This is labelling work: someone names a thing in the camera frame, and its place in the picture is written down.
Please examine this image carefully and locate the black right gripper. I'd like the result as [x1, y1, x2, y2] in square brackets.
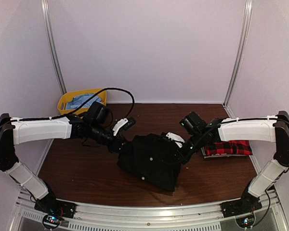
[169, 131, 205, 165]

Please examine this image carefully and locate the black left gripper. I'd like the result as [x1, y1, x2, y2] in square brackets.
[89, 122, 134, 153]

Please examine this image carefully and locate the black long sleeve shirt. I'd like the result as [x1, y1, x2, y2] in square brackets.
[117, 134, 181, 192]

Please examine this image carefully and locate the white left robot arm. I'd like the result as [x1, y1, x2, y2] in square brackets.
[0, 114, 129, 214]

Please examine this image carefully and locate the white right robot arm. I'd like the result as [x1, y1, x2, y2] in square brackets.
[176, 109, 289, 206]

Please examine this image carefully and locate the red black plaid shirt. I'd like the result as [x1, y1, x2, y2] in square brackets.
[203, 141, 253, 157]

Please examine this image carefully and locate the light blue shirt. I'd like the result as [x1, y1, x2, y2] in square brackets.
[66, 93, 102, 110]

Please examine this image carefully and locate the right circuit board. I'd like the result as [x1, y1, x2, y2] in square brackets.
[236, 216, 255, 229]

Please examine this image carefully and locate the circuit board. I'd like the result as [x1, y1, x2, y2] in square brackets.
[42, 214, 64, 230]
[236, 216, 255, 229]

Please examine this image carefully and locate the left circuit board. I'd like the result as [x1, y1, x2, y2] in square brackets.
[42, 214, 64, 230]

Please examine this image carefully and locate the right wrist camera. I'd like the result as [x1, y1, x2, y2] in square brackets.
[166, 112, 207, 148]

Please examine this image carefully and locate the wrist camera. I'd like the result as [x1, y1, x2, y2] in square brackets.
[166, 112, 207, 148]
[83, 101, 136, 138]

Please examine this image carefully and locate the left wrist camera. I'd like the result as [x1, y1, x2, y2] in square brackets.
[83, 101, 136, 138]

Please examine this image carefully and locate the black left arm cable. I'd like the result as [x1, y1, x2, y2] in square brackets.
[0, 86, 135, 145]

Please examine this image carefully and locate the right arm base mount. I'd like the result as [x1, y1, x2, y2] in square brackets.
[221, 191, 262, 218]

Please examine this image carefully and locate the aluminium right corner post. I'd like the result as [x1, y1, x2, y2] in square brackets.
[223, 0, 253, 108]

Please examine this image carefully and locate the aluminium corner post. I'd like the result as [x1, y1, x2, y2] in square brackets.
[40, 0, 67, 95]
[223, 0, 253, 108]

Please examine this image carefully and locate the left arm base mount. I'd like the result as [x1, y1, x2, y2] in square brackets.
[27, 184, 76, 218]

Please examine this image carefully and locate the aluminium left corner post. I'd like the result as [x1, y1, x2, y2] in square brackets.
[40, 0, 67, 95]

